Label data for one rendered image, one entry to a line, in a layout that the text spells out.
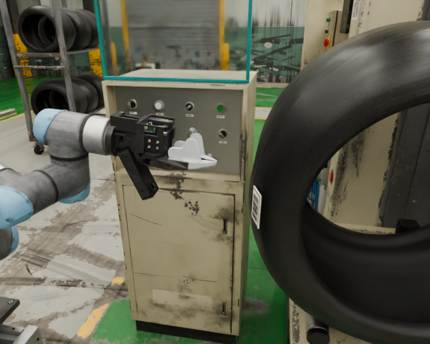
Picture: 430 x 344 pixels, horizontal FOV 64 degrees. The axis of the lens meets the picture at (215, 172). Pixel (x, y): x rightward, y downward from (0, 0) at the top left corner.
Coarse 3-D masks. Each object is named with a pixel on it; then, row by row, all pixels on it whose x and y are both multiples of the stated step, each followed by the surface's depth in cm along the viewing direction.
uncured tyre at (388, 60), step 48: (336, 48) 60; (384, 48) 47; (288, 96) 58; (336, 96) 48; (384, 96) 46; (288, 144) 52; (336, 144) 49; (288, 192) 53; (288, 240) 57; (336, 240) 86; (384, 240) 84; (288, 288) 62; (336, 288) 77; (384, 288) 79; (384, 336) 60
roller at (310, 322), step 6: (306, 318) 71; (312, 318) 70; (306, 324) 70; (312, 324) 68; (318, 324) 68; (324, 324) 68; (306, 330) 68; (312, 330) 67; (318, 330) 67; (324, 330) 67; (306, 336) 68; (312, 336) 67; (318, 336) 67; (324, 336) 67; (312, 342) 68; (318, 342) 67; (324, 342) 67
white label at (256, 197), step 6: (258, 192) 55; (258, 198) 55; (252, 204) 59; (258, 204) 56; (252, 210) 59; (258, 210) 56; (252, 216) 59; (258, 216) 56; (258, 222) 56; (258, 228) 57
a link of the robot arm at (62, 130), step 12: (36, 120) 67; (48, 120) 67; (60, 120) 67; (72, 120) 66; (84, 120) 66; (36, 132) 67; (48, 132) 67; (60, 132) 66; (72, 132) 66; (48, 144) 69; (60, 144) 67; (72, 144) 67; (60, 156) 69; (72, 156) 69
